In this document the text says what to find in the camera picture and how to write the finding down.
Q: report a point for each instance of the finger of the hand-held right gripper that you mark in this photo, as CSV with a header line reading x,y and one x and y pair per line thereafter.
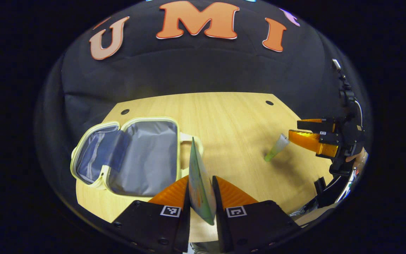
x,y
315,125
312,143

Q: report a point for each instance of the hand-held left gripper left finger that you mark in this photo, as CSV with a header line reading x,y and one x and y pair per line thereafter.
x,y
185,229

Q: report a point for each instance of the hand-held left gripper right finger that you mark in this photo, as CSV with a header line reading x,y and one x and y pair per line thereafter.
x,y
220,218

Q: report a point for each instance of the small pale green tube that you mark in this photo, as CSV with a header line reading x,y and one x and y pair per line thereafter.
x,y
276,149

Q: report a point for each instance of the white tube with green label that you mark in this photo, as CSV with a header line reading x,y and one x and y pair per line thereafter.
x,y
199,183

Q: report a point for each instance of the cream suitcase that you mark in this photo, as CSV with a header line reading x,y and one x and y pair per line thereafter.
x,y
146,155

